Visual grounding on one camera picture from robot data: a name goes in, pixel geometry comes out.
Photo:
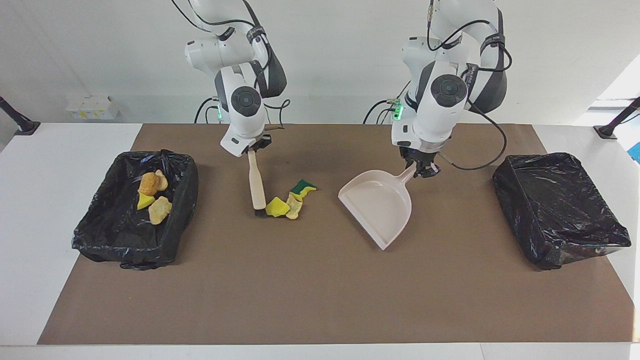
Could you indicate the small orange croissant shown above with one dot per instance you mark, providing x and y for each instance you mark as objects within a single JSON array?
[{"x": 162, "y": 181}]

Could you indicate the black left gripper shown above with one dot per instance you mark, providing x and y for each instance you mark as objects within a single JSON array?
[{"x": 422, "y": 159}]

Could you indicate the white wall socket boxes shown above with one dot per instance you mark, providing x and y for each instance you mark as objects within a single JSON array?
[{"x": 92, "y": 109}]

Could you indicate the beige plastic dustpan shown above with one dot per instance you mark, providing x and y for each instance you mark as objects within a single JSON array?
[{"x": 380, "y": 210}]

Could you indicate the striped puff pastry bread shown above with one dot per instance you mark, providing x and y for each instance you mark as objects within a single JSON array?
[{"x": 160, "y": 210}]

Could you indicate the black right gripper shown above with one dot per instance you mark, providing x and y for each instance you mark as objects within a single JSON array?
[{"x": 260, "y": 144}]

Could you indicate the blue object at edge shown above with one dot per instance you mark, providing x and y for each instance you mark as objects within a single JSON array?
[{"x": 636, "y": 152}]

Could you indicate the brown oval bun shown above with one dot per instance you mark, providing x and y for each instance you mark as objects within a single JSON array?
[{"x": 148, "y": 184}]

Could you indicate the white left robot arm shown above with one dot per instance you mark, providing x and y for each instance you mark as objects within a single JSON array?
[{"x": 440, "y": 115}]

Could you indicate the black camera stand base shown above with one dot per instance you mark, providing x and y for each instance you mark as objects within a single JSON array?
[
  {"x": 610, "y": 129},
  {"x": 22, "y": 125}
]

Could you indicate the brown table mat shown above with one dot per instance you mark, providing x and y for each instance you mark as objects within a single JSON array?
[{"x": 320, "y": 310}]

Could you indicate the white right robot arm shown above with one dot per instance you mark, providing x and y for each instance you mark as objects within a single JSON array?
[{"x": 245, "y": 115}]

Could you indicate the beige brush with black bristles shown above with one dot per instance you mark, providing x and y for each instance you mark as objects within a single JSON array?
[{"x": 257, "y": 185}]

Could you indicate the green and yellow sponge piece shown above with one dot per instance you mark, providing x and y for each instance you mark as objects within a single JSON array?
[
  {"x": 145, "y": 202},
  {"x": 302, "y": 187}
]

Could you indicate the black bag lined trash bin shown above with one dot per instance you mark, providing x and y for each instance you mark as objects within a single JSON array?
[
  {"x": 115, "y": 235},
  {"x": 555, "y": 210}
]

